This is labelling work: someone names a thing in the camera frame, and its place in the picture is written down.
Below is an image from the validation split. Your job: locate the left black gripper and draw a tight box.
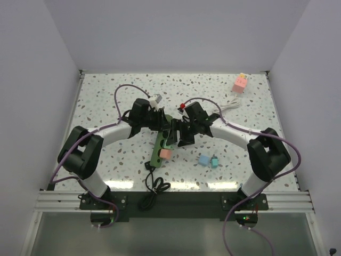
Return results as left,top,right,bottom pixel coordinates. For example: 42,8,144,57
140,108,171,131

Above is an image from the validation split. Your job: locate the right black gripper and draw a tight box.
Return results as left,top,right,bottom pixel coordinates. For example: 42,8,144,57
166,118,199,148

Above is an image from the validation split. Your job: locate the green power strip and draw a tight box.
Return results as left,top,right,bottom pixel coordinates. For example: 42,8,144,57
150,114,172,168

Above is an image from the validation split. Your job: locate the salmon plug cube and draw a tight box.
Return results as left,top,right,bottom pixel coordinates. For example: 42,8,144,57
159,149,173,159

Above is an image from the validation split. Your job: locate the blue plug cube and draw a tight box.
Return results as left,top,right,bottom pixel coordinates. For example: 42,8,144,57
198,155,210,166

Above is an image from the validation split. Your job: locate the teal plug cube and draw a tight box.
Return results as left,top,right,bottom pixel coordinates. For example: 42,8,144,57
210,156,219,169

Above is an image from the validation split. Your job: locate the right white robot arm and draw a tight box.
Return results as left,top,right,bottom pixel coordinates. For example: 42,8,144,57
168,101,291,210

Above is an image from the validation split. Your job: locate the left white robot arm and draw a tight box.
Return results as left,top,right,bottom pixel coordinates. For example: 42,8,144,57
58,99,171,209

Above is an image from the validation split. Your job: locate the pink cube charger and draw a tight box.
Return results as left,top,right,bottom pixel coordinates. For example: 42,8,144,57
232,73,248,94

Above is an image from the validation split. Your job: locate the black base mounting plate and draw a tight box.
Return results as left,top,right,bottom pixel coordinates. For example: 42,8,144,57
78,191,269,224

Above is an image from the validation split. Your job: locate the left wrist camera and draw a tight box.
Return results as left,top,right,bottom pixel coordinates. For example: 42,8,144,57
148,94,162,109

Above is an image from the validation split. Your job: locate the white coiled cable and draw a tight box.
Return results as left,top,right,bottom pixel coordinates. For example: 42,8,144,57
213,92,242,113

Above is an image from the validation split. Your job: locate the black power strip cable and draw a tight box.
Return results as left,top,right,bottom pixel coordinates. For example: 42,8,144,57
137,161,171,211

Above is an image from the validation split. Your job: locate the aluminium frame rail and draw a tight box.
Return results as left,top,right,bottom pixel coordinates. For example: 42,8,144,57
34,70,86,212

